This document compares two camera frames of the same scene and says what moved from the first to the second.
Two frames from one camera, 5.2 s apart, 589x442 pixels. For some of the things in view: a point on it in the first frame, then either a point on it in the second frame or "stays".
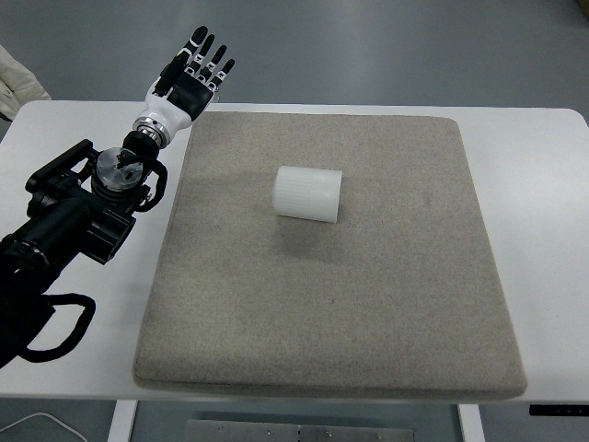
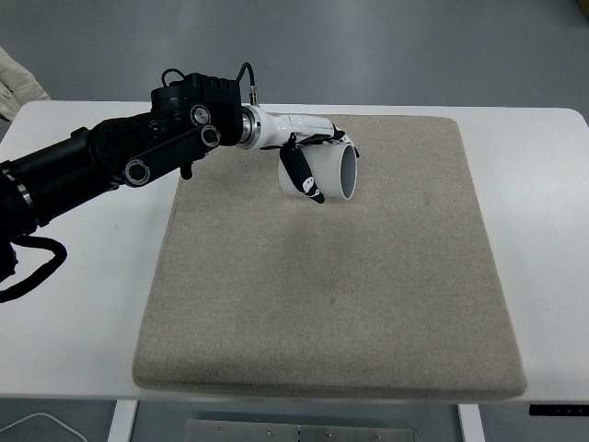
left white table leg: [122, 420] stays
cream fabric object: [18, 86] stays
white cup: [307, 192] -> [333, 169]
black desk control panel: [559, 410] stays
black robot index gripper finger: [197, 38] -> [338, 134]
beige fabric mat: [400, 296] stays
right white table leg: [470, 423] stays
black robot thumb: [169, 74] -> [298, 169]
